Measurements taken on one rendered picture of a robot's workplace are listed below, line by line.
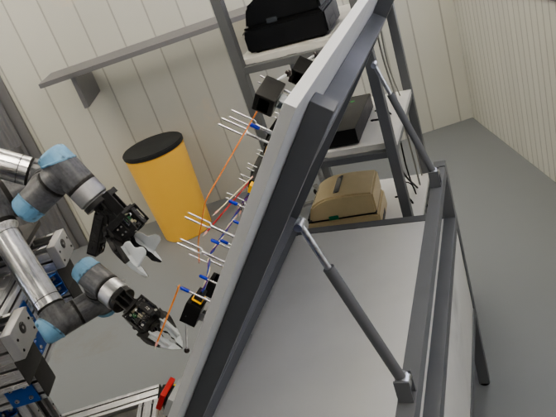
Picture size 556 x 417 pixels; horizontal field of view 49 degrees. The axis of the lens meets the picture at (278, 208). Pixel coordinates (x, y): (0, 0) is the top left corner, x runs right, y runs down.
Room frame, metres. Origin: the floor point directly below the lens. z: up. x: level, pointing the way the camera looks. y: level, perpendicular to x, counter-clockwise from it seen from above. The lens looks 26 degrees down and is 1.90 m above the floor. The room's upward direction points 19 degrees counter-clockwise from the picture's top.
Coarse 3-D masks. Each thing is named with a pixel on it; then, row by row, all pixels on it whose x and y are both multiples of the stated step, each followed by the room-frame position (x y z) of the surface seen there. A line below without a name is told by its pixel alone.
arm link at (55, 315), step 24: (0, 192) 1.63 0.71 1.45; (0, 216) 1.59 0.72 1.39; (0, 240) 1.55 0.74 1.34; (24, 240) 1.57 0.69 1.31; (24, 264) 1.50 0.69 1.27; (24, 288) 1.46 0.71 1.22; (48, 288) 1.46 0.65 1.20; (48, 312) 1.41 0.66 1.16; (72, 312) 1.41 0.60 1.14; (48, 336) 1.37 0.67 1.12
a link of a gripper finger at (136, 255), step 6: (126, 246) 1.27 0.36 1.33; (132, 246) 1.27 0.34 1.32; (126, 252) 1.26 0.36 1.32; (132, 252) 1.26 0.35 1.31; (138, 252) 1.25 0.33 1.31; (144, 252) 1.25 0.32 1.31; (132, 258) 1.26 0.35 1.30; (138, 258) 1.25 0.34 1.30; (132, 264) 1.24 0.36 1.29; (138, 264) 1.24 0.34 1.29; (138, 270) 1.24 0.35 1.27; (144, 270) 1.25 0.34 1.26; (144, 276) 1.24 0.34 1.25
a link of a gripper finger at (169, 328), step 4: (160, 320) 1.29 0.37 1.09; (164, 320) 1.30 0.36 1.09; (168, 324) 1.25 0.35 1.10; (164, 328) 1.28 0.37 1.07; (168, 328) 1.28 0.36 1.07; (172, 328) 1.25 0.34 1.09; (176, 328) 1.28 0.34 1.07; (164, 332) 1.29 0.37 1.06; (168, 332) 1.27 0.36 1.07; (172, 332) 1.27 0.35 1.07; (176, 332) 1.27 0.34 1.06; (172, 336) 1.26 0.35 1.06; (176, 336) 1.26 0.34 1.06; (180, 336) 1.26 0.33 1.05; (176, 340) 1.25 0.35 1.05; (180, 340) 1.25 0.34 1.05; (180, 344) 1.24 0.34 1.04
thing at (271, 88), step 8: (288, 72) 1.14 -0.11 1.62; (264, 80) 1.10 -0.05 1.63; (272, 80) 1.10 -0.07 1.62; (264, 88) 1.08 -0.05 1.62; (272, 88) 1.08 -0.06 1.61; (280, 88) 1.08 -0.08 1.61; (256, 96) 1.07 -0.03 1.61; (264, 96) 1.06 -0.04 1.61; (272, 96) 1.06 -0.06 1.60; (280, 96) 1.08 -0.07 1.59; (256, 104) 1.08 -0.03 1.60; (264, 104) 1.09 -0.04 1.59; (272, 104) 1.06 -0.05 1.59; (280, 104) 1.09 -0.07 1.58; (264, 112) 1.08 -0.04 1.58; (272, 112) 1.07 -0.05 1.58
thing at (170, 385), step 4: (168, 380) 1.01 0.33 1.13; (172, 380) 1.00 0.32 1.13; (168, 384) 0.99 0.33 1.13; (172, 384) 1.00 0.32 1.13; (164, 388) 0.98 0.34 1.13; (168, 388) 0.98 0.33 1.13; (172, 388) 1.00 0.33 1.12; (164, 392) 0.97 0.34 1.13; (168, 392) 0.98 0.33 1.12; (160, 396) 0.97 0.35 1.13; (164, 396) 0.97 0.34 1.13; (168, 396) 0.98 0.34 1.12; (160, 400) 0.97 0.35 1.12; (164, 400) 0.97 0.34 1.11; (160, 404) 0.97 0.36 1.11; (164, 404) 0.98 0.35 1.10; (156, 408) 0.98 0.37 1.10; (160, 408) 0.98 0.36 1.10
